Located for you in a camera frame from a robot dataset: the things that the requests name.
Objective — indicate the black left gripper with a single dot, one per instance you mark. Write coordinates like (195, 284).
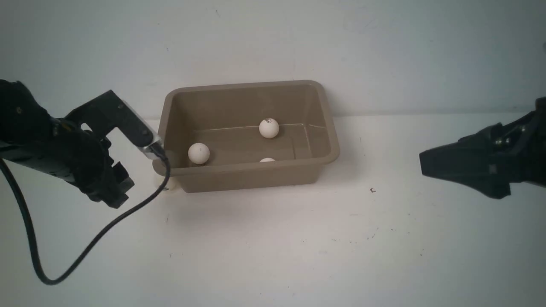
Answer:
(78, 158)

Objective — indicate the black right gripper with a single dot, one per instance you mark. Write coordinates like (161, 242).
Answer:
(493, 158)

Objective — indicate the tan plastic storage bin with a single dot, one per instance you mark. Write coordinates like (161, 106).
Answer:
(226, 119)

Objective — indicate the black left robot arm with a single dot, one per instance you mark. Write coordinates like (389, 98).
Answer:
(25, 125)

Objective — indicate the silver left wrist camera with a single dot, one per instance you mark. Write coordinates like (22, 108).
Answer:
(107, 112)

